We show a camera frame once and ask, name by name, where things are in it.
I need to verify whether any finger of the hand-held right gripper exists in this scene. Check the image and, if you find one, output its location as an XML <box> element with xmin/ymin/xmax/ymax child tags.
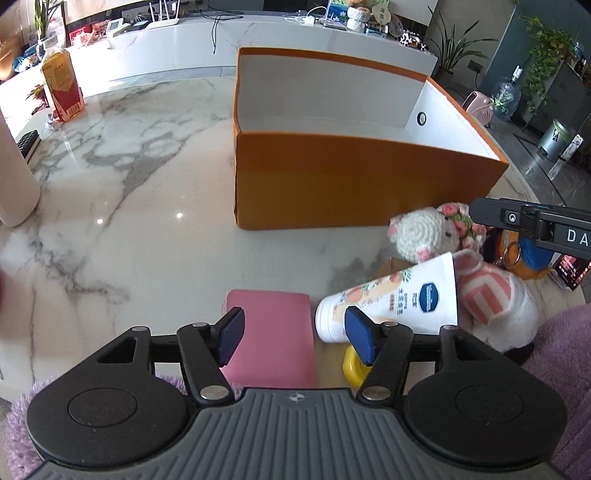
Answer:
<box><xmin>468</xmin><ymin>198</ymin><xmax>552</xmax><ymax>241</ymax></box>

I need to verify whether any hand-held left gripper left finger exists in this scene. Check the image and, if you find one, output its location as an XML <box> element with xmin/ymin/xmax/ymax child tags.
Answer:
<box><xmin>95</xmin><ymin>307</ymin><xmax>245</xmax><ymax>407</ymax></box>

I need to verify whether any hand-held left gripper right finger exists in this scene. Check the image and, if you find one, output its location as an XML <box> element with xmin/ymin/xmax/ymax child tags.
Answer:
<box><xmin>345</xmin><ymin>307</ymin><xmax>502</xmax><ymax>409</ymax></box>

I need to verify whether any dark printed packet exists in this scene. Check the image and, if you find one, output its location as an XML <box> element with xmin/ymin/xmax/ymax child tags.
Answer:
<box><xmin>551</xmin><ymin>253</ymin><xmax>591</xmax><ymax>291</ymax></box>

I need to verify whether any pink sponge block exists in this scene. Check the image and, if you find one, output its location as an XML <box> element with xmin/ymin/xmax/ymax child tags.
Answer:
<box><xmin>221</xmin><ymin>290</ymin><xmax>317</xmax><ymax>388</ymax></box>

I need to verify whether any blue duck plush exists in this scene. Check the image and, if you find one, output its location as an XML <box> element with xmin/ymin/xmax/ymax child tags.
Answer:
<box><xmin>513</xmin><ymin>234</ymin><xmax>553</xmax><ymax>280</ymax></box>

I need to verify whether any white lotion tube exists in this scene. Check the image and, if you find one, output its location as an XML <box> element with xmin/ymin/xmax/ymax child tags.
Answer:
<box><xmin>315</xmin><ymin>251</ymin><xmax>459</xmax><ymax>343</ymax></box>

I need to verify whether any pink striped white plush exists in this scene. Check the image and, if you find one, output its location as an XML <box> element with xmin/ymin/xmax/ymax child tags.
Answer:
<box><xmin>455</xmin><ymin>249</ymin><xmax>539</xmax><ymax>354</ymax></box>

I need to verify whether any orange cardboard box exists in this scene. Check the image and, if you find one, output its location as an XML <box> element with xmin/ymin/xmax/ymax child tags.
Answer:
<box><xmin>232</xmin><ymin>46</ymin><xmax>509</xmax><ymax>232</ymax></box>

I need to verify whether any yellow round object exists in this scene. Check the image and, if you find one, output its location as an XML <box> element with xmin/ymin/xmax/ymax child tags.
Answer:
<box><xmin>342</xmin><ymin>346</ymin><xmax>370</xmax><ymax>391</ymax></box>

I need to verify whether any silver trash can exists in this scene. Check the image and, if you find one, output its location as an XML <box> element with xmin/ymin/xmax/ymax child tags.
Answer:
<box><xmin>538</xmin><ymin>119</ymin><xmax>578</xmax><ymax>162</ymax></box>

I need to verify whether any pink space heater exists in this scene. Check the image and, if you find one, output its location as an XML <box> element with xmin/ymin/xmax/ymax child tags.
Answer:
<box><xmin>463</xmin><ymin>91</ymin><xmax>497</xmax><ymax>124</ymax></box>

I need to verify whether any clear water jug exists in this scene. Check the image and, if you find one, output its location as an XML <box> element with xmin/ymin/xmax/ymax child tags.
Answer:
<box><xmin>492</xmin><ymin>67</ymin><xmax>525</xmax><ymax>121</ymax></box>

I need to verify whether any purple fluffy rug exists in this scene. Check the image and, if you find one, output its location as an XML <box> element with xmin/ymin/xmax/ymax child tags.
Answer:
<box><xmin>7</xmin><ymin>309</ymin><xmax>591</xmax><ymax>480</ymax></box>

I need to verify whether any green vine plant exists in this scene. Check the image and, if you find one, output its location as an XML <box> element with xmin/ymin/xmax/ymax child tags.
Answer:
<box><xmin>522</xmin><ymin>16</ymin><xmax>578</xmax><ymax>112</ymax></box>

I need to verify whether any long leaf potted plant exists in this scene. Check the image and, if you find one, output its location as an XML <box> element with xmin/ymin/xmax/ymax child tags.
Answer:
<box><xmin>427</xmin><ymin>7</ymin><xmax>485</xmax><ymax>88</ymax></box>

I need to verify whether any white textured pot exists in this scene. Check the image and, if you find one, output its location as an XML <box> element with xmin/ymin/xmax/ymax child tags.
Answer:
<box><xmin>346</xmin><ymin>8</ymin><xmax>372</xmax><ymax>32</ymax></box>

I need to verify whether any white cylinder container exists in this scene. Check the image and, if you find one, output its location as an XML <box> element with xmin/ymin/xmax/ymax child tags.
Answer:
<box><xmin>0</xmin><ymin>111</ymin><xmax>41</xmax><ymax>228</ymax></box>

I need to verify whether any white marble tv console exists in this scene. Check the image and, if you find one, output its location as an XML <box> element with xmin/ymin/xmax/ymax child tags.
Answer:
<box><xmin>0</xmin><ymin>13</ymin><xmax>439</xmax><ymax>139</ymax></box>

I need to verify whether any red yellow carton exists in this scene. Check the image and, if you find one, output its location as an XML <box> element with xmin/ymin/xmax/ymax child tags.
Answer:
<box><xmin>41</xmin><ymin>50</ymin><xmax>86</xmax><ymax>121</ymax></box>

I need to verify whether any white router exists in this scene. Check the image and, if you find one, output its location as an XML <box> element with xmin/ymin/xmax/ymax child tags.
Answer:
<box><xmin>147</xmin><ymin>0</ymin><xmax>183</xmax><ymax>29</ymax></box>

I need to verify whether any white charger with cables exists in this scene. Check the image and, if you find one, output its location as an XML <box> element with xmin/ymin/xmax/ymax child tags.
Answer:
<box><xmin>285</xmin><ymin>7</ymin><xmax>329</xmax><ymax>27</ymax></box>

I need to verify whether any black cable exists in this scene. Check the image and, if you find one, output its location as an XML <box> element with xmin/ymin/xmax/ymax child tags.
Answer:
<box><xmin>210</xmin><ymin>18</ymin><xmax>245</xmax><ymax>54</ymax></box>

